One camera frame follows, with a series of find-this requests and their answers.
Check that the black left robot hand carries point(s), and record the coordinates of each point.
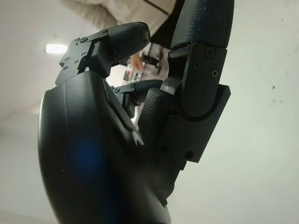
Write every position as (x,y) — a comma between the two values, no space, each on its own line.
(88,140)

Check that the person in black trousers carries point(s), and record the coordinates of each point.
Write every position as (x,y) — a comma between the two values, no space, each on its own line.
(140,11)

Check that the rectangular ceiling light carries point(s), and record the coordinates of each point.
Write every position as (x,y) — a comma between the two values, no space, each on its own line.
(56,48)

